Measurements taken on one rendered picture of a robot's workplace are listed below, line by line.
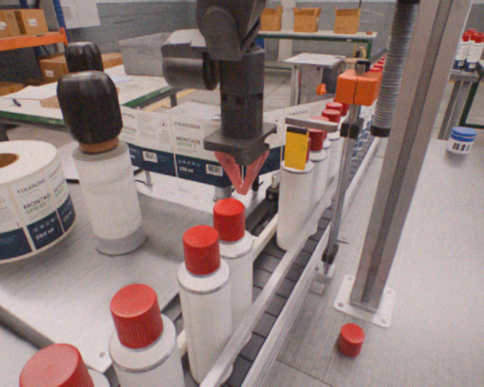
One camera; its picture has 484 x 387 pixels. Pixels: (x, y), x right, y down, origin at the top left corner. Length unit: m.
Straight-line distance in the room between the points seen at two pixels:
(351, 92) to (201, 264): 0.25
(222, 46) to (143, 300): 0.26
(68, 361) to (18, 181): 0.43
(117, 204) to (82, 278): 0.13
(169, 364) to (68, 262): 0.39
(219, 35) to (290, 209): 0.29
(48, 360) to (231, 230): 0.18
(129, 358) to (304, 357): 0.31
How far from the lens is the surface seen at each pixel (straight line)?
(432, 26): 0.42
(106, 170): 0.54
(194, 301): 0.33
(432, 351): 0.59
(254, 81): 0.42
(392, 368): 0.55
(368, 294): 0.59
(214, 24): 0.37
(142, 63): 2.49
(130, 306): 0.25
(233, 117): 0.43
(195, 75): 0.44
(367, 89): 0.40
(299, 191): 0.53
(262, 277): 0.55
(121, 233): 0.60
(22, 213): 0.65
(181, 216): 0.69
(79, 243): 0.68
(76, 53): 0.91
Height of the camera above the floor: 1.27
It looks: 31 degrees down
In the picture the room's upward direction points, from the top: straight up
